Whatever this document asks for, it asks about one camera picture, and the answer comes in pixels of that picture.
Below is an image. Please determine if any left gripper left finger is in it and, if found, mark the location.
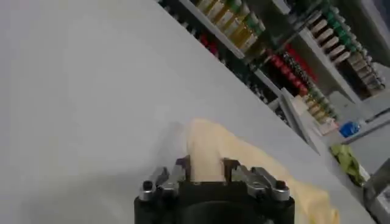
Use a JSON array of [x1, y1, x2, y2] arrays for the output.
[[138, 155, 191, 201]]

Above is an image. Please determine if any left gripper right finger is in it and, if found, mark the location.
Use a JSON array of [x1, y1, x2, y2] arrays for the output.
[[222, 158, 290, 201]]

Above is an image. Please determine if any pale yellow cloth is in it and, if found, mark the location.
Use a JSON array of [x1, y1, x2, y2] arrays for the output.
[[185, 117, 341, 224]]

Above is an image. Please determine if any green crumpled bag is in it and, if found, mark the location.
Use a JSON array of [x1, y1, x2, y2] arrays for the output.
[[330, 143, 366, 187]]

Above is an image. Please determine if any blue-label plastic bottle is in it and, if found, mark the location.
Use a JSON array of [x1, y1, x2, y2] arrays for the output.
[[338, 121, 361, 138]]

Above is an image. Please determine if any white side table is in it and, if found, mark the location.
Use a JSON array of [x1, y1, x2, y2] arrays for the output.
[[275, 87, 390, 214]]

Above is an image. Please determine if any black upright stand pole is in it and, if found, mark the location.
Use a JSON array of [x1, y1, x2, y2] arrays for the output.
[[248, 0, 328, 66]]

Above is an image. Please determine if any shelf rack with drink bottles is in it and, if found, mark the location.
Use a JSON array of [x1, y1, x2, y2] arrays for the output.
[[158, 0, 386, 125]]

